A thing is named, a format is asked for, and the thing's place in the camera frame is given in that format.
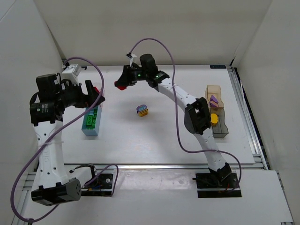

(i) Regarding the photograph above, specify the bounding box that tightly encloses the red curved lego brick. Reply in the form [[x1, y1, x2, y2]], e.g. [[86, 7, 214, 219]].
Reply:
[[116, 85, 127, 90]]

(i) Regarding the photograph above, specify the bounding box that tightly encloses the yellow purple green lego stack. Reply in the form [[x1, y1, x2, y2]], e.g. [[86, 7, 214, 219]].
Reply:
[[136, 104, 149, 117]]

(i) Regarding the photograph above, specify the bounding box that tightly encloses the purple lego plate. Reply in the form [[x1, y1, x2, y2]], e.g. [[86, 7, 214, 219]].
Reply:
[[210, 95, 218, 103]]

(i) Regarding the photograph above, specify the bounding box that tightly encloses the purple lego piece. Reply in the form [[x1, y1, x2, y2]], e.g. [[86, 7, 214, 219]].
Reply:
[[210, 100, 219, 108]]

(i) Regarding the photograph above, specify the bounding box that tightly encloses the yellow round lego brick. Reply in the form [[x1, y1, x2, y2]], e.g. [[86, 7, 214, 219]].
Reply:
[[210, 113, 218, 126]]

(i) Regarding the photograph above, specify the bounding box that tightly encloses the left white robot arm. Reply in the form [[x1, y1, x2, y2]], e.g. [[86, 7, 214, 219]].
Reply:
[[30, 74, 105, 206]]

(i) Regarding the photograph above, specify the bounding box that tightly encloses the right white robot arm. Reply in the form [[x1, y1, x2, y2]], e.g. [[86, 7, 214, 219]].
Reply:
[[114, 54, 232, 185]]

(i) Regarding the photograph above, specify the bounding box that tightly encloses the blue container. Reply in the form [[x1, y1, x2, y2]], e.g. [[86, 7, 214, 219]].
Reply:
[[81, 105, 102, 136]]

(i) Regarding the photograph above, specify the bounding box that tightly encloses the orange translucent container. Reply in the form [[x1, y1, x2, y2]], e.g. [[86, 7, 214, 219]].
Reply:
[[205, 85, 224, 109]]

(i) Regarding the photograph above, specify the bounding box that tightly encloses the grey translucent container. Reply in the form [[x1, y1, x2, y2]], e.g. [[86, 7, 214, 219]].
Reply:
[[210, 108, 229, 139]]

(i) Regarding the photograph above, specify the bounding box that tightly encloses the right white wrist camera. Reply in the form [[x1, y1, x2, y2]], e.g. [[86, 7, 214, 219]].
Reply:
[[126, 52, 136, 67]]

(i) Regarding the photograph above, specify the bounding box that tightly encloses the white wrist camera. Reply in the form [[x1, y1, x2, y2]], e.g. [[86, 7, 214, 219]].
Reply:
[[126, 52, 136, 67], [61, 64, 82, 83]]

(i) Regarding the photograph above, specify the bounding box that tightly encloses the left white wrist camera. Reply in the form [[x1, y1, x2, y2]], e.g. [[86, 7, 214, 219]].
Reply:
[[61, 64, 82, 83]]

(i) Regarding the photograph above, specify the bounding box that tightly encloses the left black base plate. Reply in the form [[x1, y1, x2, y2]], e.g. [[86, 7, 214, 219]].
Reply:
[[81, 169, 119, 197]]

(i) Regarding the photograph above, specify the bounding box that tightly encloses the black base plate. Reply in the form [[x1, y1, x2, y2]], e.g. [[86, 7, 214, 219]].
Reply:
[[81, 169, 119, 197], [192, 173, 242, 198]]

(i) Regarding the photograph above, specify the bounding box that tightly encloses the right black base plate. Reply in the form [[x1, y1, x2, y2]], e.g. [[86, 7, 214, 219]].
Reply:
[[192, 173, 242, 198]]

